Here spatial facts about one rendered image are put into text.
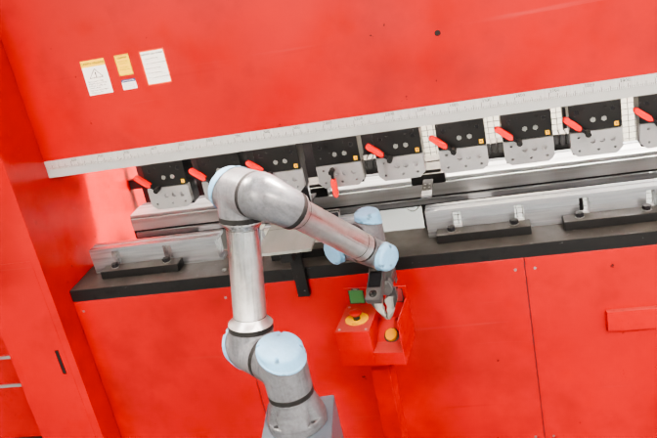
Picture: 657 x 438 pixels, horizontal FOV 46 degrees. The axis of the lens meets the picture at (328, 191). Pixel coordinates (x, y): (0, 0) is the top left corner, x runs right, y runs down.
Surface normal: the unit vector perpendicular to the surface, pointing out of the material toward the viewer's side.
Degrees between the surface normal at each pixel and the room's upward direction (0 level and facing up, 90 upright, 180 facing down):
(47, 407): 90
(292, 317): 90
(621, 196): 90
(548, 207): 90
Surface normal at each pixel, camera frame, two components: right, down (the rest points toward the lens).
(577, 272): -0.16, 0.38
